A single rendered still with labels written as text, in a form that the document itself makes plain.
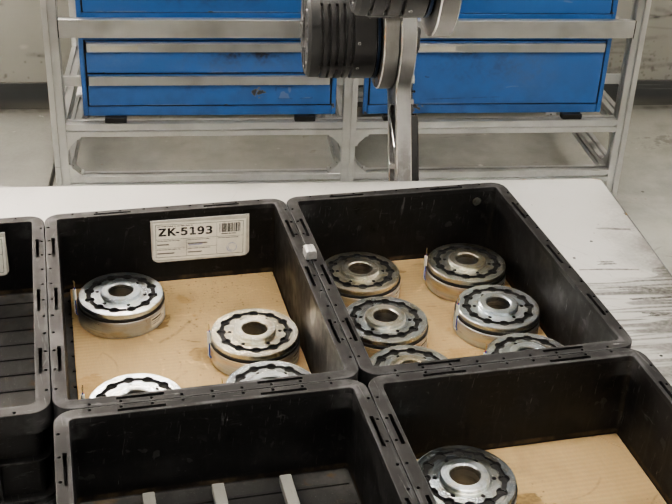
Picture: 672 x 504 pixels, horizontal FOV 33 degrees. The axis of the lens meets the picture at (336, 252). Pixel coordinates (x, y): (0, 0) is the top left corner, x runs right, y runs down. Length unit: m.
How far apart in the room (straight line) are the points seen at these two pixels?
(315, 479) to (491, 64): 2.31
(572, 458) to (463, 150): 2.77
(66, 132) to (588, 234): 1.79
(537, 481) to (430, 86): 2.25
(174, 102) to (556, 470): 2.26
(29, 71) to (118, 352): 2.91
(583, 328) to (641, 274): 0.54
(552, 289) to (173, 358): 0.46
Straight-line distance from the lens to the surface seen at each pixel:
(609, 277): 1.81
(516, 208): 1.48
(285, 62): 3.24
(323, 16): 2.15
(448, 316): 1.41
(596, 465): 1.22
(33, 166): 3.77
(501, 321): 1.36
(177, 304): 1.42
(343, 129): 3.31
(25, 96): 4.21
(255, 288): 1.45
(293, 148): 3.86
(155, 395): 1.10
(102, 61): 3.24
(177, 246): 1.44
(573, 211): 2.00
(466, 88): 3.34
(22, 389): 1.30
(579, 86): 3.44
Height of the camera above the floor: 1.58
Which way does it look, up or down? 29 degrees down
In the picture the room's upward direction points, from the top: 3 degrees clockwise
